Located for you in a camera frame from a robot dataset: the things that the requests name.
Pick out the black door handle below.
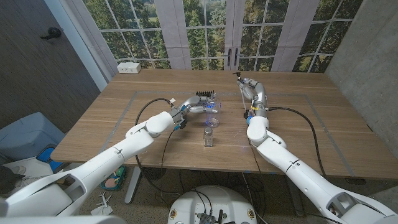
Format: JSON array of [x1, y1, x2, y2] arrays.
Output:
[[39, 27, 62, 40]]

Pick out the black round fan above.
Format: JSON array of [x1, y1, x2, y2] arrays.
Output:
[[141, 167, 167, 182]]

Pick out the small glass shaker jar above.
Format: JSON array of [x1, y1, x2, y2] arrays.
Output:
[[203, 126, 214, 147]]

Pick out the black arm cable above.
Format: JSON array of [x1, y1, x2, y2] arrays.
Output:
[[267, 106, 327, 178], [134, 98, 183, 197]]

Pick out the white toy airplane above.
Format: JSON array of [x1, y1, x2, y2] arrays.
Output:
[[90, 192, 113, 217]]

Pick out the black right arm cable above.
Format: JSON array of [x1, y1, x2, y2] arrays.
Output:
[[267, 106, 327, 178]]

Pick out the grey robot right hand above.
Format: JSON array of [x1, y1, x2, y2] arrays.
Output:
[[236, 77, 270, 119]]

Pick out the printed window backdrop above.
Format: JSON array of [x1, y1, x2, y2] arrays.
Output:
[[67, 0, 364, 74]]

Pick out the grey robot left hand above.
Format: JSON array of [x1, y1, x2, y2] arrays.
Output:
[[169, 95, 220, 131]]

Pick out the white power strip box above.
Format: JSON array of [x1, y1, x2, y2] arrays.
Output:
[[116, 62, 142, 75]]

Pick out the metal table leg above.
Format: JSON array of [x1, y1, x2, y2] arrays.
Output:
[[124, 166, 142, 205]]

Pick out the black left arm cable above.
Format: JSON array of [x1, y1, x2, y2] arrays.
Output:
[[134, 98, 183, 197]]

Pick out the person's dark trouser leg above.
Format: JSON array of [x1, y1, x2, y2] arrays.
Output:
[[0, 166, 25, 195]]

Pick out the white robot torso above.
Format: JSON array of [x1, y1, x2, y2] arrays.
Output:
[[167, 185, 258, 224]]

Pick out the dark wooden door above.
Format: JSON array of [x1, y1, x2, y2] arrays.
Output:
[[0, 0, 102, 133]]

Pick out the blue plastic bin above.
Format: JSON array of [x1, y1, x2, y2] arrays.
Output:
[[0, 111, 66, 162]]

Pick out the black nozzle with white tube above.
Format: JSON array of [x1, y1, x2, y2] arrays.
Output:
[[232, 71, 248, 111]]

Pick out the blue flat floor item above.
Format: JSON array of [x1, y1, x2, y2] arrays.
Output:
[[36, 146, 63, 172]]

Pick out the teal toy basket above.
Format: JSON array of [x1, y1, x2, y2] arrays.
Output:
[[99, 164, 127, 191]]

